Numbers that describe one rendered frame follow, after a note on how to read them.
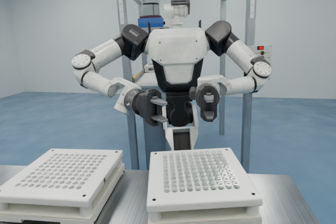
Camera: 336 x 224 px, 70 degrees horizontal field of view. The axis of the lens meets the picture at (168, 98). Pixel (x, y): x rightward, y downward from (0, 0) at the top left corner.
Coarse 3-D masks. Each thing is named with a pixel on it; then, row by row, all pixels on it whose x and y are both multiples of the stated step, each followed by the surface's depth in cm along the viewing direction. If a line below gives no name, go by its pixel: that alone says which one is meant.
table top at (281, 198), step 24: (0, 168) 82; (120, 192) 66; (144, 192) 66; (264, 192) 63; (288, 192) 63; (120, 216) 57; (144, 216) 57; (264, 216) 55; (288, 216) 55; (312, 216) 54
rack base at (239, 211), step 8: (216, 208) 54; (224, 208) 54; (232, 208) 54; (240, 208) 54; (168, 216) 53; (176, 216) 53; (184, 216) 52; (192, 216) 52; (200, 216) 52; (208, 216) 52; (216, 216) 52; (224, 216) 52; (232, 216) 52; (240, 216) 52; (248, 216) 52; (256, 216) 52
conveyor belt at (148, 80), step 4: (148, 72) 260; (152, 72) 259; (140, 76) 234; (144, 76) 233; (148, 76) 232; (152, 76) 231; (140, 80) 211; (144, 80) 211; (148, 80) 210; (152, 80) 209; (156, 80) 208; (140, 84) 202; (144, 84) 202; (148, 84) 202; (152, 84) 202; (156, 84) 202
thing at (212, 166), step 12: (204, 156) 67; (216, 156) 67; (180, 168) 61; (192, 168) 61; (204, 168) 62; (216, 168) 61; (180, 180) 56; (204, 180) 56; (216, 180) 56; (228, 180) 55
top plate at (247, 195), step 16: (160, 160) 68; (160, 176) 60; (176, 176) 60; (240, 176) 58; (160, 192) 54; (176, 192) 53; (192, 192) 53; (208, 192) 53; (224, 192) 53; (240, 192) 52; (256, 192) 52; (160, 208) 50; (176, 208) 50; (192, 208) 50; (208, 208) 50
